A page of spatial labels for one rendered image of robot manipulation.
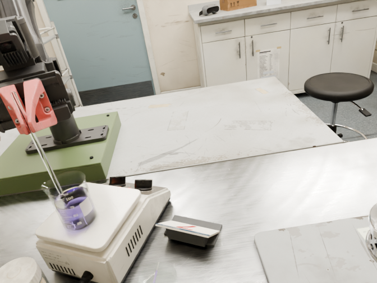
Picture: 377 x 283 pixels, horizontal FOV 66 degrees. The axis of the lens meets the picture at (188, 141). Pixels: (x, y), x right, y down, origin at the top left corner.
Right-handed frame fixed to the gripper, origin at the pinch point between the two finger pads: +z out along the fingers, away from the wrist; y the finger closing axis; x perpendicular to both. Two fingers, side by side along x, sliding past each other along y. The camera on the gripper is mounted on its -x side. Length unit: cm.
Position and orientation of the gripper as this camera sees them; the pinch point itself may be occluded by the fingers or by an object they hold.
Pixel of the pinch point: (28, 126)
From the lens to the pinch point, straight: 39.6
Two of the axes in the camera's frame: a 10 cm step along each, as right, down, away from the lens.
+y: 9.0, -3.2, 2.9
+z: 4.1, 4.5, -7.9
